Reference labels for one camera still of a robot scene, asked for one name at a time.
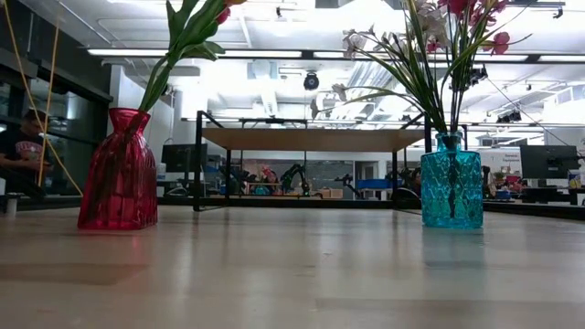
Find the white artificial flower bunch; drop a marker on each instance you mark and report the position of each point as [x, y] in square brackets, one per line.
[354, 42]

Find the blue glass vase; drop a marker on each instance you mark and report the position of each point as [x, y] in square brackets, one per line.
[452, 192]

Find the pink artificial tulip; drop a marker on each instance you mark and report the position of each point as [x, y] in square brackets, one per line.
[222, 16]

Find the yellow artificial tulip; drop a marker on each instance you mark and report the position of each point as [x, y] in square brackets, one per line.
[234, 2]

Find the red glass vase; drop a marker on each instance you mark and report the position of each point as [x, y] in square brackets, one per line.
[119, 183]

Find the red artificial flower bunch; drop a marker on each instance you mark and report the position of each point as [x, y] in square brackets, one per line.
[500, 42]

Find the black background robot arm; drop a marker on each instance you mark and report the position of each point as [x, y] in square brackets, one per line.
[294, 178]

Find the wooden shelf with black legs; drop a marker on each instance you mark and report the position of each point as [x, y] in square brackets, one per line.
[311, 139]

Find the blue storage bin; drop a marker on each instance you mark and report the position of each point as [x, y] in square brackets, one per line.
[375, 183]

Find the black computer monitor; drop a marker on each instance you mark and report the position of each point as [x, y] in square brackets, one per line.
[183, 157]
[548, 160]

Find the overhead LED light bar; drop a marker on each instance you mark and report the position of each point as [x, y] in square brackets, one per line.
[274, 53]

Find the black ceiling track light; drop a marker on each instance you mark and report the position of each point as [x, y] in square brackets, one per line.
[480, 74]
[509, 116]

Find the person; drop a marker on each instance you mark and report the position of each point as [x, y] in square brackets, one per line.
[23, 151]

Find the small white cylinder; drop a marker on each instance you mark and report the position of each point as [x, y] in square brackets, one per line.
[11, 203]

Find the black overhead camera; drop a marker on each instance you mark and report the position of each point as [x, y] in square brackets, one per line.
[311, 81]

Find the black aluminium rig frame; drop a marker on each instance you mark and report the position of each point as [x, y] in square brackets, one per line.
[178, 201]

